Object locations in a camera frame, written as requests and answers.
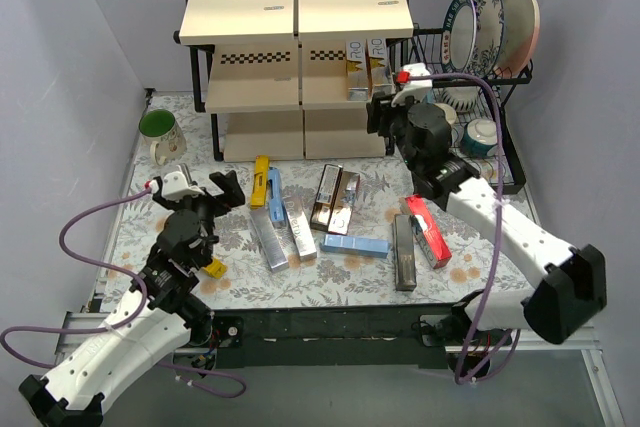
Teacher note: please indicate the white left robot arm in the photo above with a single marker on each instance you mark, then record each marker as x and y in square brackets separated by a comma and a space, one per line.
[157, 315]

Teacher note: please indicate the silver white toothpaste box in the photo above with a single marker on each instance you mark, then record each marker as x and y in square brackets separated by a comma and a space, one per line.
[300, 228]

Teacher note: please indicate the white bowl blue pattern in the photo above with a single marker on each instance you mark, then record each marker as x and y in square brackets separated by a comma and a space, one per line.
[462, 99]

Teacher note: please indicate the blue floral plate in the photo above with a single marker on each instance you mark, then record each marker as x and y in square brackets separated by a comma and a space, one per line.
[489, 35]

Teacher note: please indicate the beige three-tier shelf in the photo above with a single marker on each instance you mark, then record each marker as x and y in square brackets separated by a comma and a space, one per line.
[271, 74]

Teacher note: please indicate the brown red toothpaste box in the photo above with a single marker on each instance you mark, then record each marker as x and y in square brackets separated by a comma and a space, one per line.
[344, 203]

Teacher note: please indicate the green floral mug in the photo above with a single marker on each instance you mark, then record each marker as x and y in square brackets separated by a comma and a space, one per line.
[162, 133]

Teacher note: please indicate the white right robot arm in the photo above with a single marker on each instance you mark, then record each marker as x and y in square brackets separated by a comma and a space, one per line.
[567, 285]

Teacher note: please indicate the silver RO toothpaste box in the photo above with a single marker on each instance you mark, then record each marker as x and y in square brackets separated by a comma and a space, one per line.
[380, 74]

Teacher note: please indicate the orange RO toothpaste box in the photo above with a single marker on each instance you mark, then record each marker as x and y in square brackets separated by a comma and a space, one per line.
[358, 85]

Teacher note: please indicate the small yellow box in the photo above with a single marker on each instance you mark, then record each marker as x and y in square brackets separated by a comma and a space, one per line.
[216, 269]

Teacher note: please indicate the silver striped toothpaste box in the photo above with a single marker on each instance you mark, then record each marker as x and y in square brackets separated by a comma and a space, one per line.
[269, 241]

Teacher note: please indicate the black gold toothpaste box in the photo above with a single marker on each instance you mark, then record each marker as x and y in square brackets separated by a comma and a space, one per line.
[325, 197]

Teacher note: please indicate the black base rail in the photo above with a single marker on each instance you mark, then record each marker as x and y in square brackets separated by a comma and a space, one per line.
[368, 335]

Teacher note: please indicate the blue toothpaste box flat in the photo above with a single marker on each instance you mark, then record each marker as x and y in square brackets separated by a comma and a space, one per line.
[350, 245]

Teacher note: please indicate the yellow toothpaste box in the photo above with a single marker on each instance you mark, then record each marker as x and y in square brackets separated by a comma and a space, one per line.
[259, 188]

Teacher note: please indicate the cream mug black handle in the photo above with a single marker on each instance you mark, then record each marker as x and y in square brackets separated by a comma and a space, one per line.
[445, 117]

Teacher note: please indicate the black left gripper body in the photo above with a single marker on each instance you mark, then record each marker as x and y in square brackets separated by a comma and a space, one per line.
[201, 201]

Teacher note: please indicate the black wire dish rack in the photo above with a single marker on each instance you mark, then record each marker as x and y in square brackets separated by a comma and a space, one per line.
[425, 46]

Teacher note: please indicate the dark grey toothpaste box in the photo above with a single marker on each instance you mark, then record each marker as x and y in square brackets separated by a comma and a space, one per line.
[404, 257]

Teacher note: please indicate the light blue toothpaste box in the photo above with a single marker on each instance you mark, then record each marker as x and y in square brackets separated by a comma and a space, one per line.
[275, 202]

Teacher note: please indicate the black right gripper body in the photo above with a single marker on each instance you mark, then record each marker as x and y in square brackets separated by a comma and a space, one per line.
[382, 114]

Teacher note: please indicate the teal rimmed plate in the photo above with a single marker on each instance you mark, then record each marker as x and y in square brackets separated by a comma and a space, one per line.
[459, 36]

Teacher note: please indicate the pink beige plate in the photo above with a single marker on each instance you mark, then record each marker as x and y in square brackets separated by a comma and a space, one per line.
[522, 27]

